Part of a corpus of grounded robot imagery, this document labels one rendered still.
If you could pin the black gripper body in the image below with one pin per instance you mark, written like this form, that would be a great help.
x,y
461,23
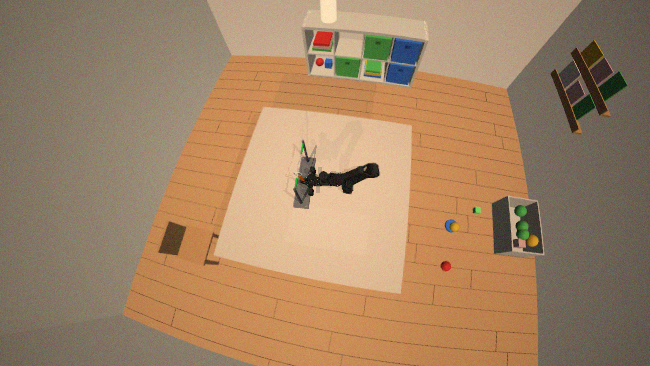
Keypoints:
x,y
310,191

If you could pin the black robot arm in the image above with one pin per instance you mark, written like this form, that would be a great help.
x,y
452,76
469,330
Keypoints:
x,y
346,180

